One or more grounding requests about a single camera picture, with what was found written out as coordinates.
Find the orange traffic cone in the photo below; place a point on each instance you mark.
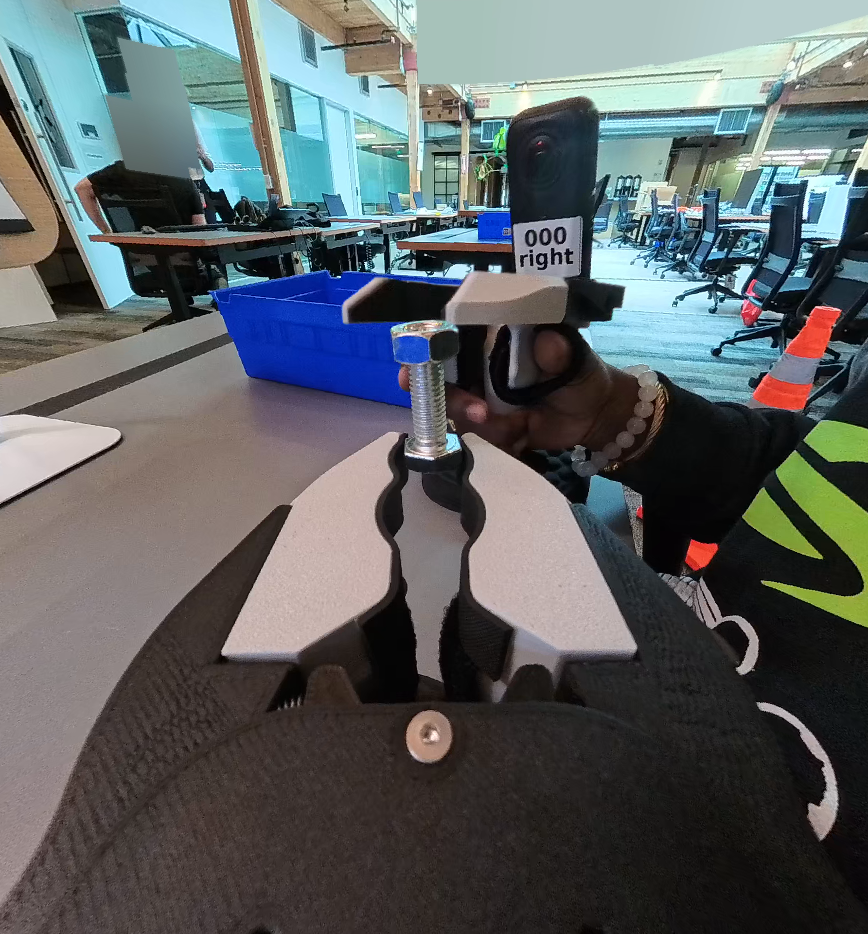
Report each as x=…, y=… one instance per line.
x=798, y=365
x=700, y=556

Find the large steel bolt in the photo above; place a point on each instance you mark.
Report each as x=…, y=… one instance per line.
x=428, y=408

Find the person's right forearm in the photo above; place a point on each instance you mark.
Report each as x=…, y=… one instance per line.
x=725, y=452

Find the small blue bin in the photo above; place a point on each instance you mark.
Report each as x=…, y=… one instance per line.
x=492, y=226

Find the black backpack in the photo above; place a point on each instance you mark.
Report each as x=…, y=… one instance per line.
x=250, y=210

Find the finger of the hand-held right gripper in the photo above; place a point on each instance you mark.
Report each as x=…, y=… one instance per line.
x=404, y=299
x=507, y=299

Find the blue plastic bin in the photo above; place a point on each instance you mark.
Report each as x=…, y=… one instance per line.
x=280, y=335

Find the black mesh office chair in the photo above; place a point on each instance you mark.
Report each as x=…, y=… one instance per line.
x=149, y=226

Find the red bag on chair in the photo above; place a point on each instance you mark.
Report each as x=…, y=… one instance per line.
x=753, y=306

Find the black hoodie with green print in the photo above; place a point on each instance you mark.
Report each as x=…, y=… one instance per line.
x=806, y=511

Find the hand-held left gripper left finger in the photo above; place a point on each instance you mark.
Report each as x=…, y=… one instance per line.
x=317, y=576

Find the row of black office chairs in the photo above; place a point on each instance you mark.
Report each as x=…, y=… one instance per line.
x=784, y=241

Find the person's right hand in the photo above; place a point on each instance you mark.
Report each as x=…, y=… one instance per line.
x=594, y=416

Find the large steel nut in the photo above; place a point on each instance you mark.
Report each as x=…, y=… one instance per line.
x=419, y=346

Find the black honeycomb cushion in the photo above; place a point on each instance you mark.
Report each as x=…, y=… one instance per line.
x=445, y=492

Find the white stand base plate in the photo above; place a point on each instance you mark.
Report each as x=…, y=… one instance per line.
x=54, y=452

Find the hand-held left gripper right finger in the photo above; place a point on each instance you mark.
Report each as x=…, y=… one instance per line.
x=550, y=584

